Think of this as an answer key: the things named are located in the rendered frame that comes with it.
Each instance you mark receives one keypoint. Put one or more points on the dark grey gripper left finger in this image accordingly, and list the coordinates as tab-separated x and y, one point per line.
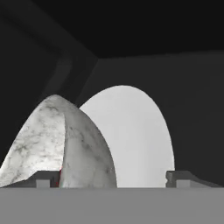
46	176

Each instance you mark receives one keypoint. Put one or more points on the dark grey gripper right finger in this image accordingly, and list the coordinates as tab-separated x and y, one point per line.
178	176

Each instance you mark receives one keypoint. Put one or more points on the white grey marbled bowl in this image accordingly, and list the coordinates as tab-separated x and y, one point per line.
84	151

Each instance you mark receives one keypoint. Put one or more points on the white round microwave turntable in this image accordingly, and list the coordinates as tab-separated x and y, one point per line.
140	137

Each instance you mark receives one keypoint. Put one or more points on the dark microwave oven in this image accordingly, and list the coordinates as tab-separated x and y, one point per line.
163	35

